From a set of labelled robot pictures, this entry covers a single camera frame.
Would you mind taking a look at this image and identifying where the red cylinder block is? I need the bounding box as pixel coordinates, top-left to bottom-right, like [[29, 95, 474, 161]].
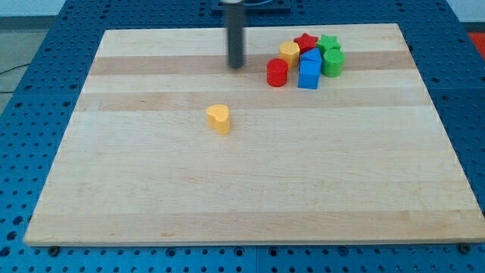
[[267, 58, 289, 87]]

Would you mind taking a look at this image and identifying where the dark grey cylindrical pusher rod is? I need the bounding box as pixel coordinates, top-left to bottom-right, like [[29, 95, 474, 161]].
[[223, 0, 246, 69]]

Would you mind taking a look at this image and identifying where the yellow heart block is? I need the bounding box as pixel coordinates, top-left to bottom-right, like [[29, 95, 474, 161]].
[[206, 104, 230, 135]]

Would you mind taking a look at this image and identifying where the blue cube block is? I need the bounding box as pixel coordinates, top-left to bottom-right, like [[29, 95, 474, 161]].
[[298, 60, 322, 89]]

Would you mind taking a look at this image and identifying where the blue triangle block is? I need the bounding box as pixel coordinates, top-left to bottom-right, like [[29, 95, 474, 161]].
[[300, 48, 322, 63]]

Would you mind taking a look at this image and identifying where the light wooden board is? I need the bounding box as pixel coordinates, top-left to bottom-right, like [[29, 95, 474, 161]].
[[24, 24, 484, 246]]

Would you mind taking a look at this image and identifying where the green star block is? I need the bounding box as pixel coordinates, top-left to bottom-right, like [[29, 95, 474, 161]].
[[316, 34, 341, 54]]

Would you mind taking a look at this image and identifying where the red star block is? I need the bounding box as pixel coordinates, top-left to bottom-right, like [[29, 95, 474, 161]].
[[293, 33, 318, 54]]

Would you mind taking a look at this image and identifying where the yellow hexagon block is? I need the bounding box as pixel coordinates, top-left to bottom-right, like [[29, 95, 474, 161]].
[[278, 41, 300, 68]]

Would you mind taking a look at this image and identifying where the black cable on floor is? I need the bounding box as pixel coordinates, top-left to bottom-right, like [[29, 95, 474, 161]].
[[0, 63, 30, 95]]

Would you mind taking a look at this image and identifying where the green cylinder block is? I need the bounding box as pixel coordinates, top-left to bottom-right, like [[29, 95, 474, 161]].
[[321, 49, 346, 77]]

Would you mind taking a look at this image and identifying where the blue perforated table plate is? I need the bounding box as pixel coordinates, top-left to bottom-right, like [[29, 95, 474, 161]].
[[1, 1, 484, 272]]

